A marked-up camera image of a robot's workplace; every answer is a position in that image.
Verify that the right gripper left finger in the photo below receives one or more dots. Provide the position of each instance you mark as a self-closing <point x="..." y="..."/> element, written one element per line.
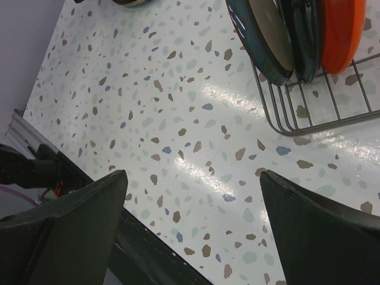
<point x="65" y="241"/>

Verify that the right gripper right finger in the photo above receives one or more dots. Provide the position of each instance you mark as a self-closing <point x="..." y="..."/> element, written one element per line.
<point x="319" y="240"/>

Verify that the orange plate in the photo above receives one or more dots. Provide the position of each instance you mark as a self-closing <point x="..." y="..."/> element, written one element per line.
<point x="344" y="23"/>

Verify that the yellow patterned plate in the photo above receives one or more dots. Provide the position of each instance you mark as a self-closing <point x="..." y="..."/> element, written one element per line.
<point x="128" y="3"/>

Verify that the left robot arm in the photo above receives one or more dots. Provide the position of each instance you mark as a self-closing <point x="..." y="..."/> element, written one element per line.
<point x="27" y="173"/>

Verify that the dark blue plate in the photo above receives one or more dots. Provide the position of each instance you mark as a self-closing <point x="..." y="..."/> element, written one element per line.
<point x="264" y="36"/>

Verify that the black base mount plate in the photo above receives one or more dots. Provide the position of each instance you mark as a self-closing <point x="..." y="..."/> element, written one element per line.
<point x="138" y="255"/>

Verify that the aluminium frame rail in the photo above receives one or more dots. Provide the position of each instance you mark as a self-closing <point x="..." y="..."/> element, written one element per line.
<point x="21" y="136"/>

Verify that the black wire dish rack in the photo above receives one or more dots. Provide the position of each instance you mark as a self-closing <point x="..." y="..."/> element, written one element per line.
<point x="328" y="102"/>

